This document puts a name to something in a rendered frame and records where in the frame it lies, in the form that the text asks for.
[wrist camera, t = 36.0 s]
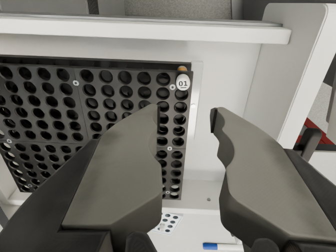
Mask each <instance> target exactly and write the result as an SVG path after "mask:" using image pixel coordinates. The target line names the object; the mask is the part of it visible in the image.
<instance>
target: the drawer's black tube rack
mask: <svg viewBox="0 0 336 252"><path fill-rule="evenodd" d="M179 66H184V67H186V69H187V71H191V67H192V64H191V62H182V61H158V60H134V59H109V58H85V57H61V56H37V55H12V54H0V130H1V131H2V132H3V133H4V135H3V134H0V154H1V156H2V158H3V160H4V162H5V164H6V166H7V167H8V169H9V171H10V173H11V175H12V177H13V179H14V181H15V183H16V185H17V187H18V189H19V191H20V192H22V193H33V192H34V191H35V190H36V189H37V188H38V187H37V186H40V185H41V184H42V183H43V182H44V181H45V180H47V179H48V178H49V177H50V176H51V175H52V174H53V173H54V172H55V171H56V170H57V169H59V168H60V167H61V166H62V165H63V164H64V163H65V162H66V161H67V160H68V159H69V158H71V157H72V156H73V155H74V154H75V153H76V152H77V151H78V150H79V149H80V148H82V147H83V146H84V145H85V144H86V143H87V142H88V141H89V140H90V139H99V138H100V137H101V136H102V135H103V134H104V133H105V132H106V131H107V130H108V129H110V128H111V127H112V126H114V125H115V124H116V123H118V122H119V121H121V120H122V119H124V118H126V117H128V116H130V115H131V114H133V113H135V112H137V111H139V110H140V109H142V108H144V107H146V106H148V105H149V104H156V105H160V130H157V138H156V155H155V156H154V158H155V159H156V160H157V161H158V162H159V163H160V165H161V172H162V185H164V186H165V187H163V188H162V192H163V193H164V194H163V195H162V199H163V200H167V199H168V194H169V193H170V192H169V191H168V181H169V159H170V151H171V150H172V149H176V150H186V149H185V148H172V147H171V146H170V138H171V116H172V94H173V90H174V89H175V88H176V86H175V85H174V84H173V72H174V70H176V71H177V69H178V67H179ZM4 143H6V144H8V145H9V146H10V148H9V147H6V146H5V145H4ZM9 153H11V154H13V155H14V156H15V157H13V156H11V155H9ZM13 162H16V163H17V164H18V165H16V164H14V163H13ZM17 170H19V171H21V172H22V173H19V172H18V171H17ZM21 178H23V179H25V180H26V181H24V180H22V179H21ZM38 180H39V181H38ZM25 186H27V187H29V188H27V187H25Z"/></svg>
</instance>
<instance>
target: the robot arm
mask: <svg viewBox="0 0 336 252"><path fill-rule="evenodd" d="M209 117H210V133H213V134H214V136H215V137H216V138H217V139H218V142H219V146H218V151H217V157H218V159H219V160H220V161H221V162H222V164H223V165H224V167H225V170H226V171H225V175H224V179H223V183H222V187H221V191H220V195H219V211H220V221H221V223H222V225H223V227H224V228H225V229H226V230H227V231H229V232H230V234H231V236H232V237H237V238H238V239H239V240H240V241H242V245H243V250H244V252H336V185H335V184H333V183H332V182H331V181H330V180H329V179H327V178H326V177H325V176H324V175H323V174H322V173H320V172H319V171H318V170H317V169H316V168H314V167H313V166H312V165H311V164H310V163H309V162H307V161H306V160H305V159H304V158H303V157H301V156H300V155H299V154H298V153H297V152H296V151H294V150H293V149H289V148H283V147H282V146H281V145H280V144H279V143H278V142H277V141H276V140H275V139H273V138H272V137H271V136H270V135H268V134H267V133H266V132H264V131H263V130H262V129H260V128H259V127H257V126H255V125H254V124H252V123H250V122H249V121H247V120H245V119H243V118H242V117H240V116H238V115H237V114H235V113H233V112H231V111H230V110H228V109H226V108H224V107H214V108H212V109H210V115H209ZM157 131H160V105H157V104H154V103H151V104H149V105H147V106H145V107H144V108H142V109H140V110H138V111H136V112H135V113H133V114H131V115H129V116H127V117H126V118H124V119H122V120H121V121H119V122H118V123H116V124H115V125H113V126H112V127H111V128H110V129H108V130H107V131H106V132H105V133H104V134H103V135H102V136H101V137H100V138H98V139H90V140H89V141H88V142H87V143H86V144H85V145H84V146H83V147H81V148H80V149H79V150H78V151H77V152H76V153H75V154H74V155H73V156H72V157H71V158H69V159H68V160H67V161H66V162H65V163H64V164H63V165H62V166H61V167H60V168H58V169H57V170H56V171H55V172H54V173H53V174H52V175H51V176H50V177H49V178H48V179H46V180H45V181H44V182H43V183H42V184H41V185H40V186H39V187H38V188H37V189H36V190H35V191H34V192H33V193H32V194H31V195H30V196H29V197H28V198H27V199H26V200H25V201H24V203H23V204H22V205H21V206H20V207H19V208H18V210H17V211H16V212H15V213H14V214H13V216H12V217H11V218H10V220H9V221H8V222H7V224H6V225H5V226H4V228H3V229H2V231H1V232H0V252H158V251H157V250H156V248H155V246H154V244H153V242H152V241H151V239H150V237H149V235H148V234H147V233H148V232H150V231H151V230H152V229H154V228H155V227H156V226H158V225H159V223H160V222H161V219H162V198H163V180H162V167H161V164H160V163H159V162H158V161H157V160H156V159H155V158H154V157H155V155H156V154H157Z"/></svg>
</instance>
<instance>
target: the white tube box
mask: <svg viewBox="0 0 336 252"><path fill-rule="evenodd" d="M183 217H184V214H183V213H170V212H162V215H161V221H160V223H159V224H158V226H156V227H155V228H154V229H152V230H151V231H150V232H155V233H159V234H163V235H168V236H172V234H173V232H174V231H175V229H176V228H177V226H178V225H179V223H180V221H181V220H182V218H183ZM161 223H164V224H165V231H163V232H161V231H160V225H161Z"/></svg>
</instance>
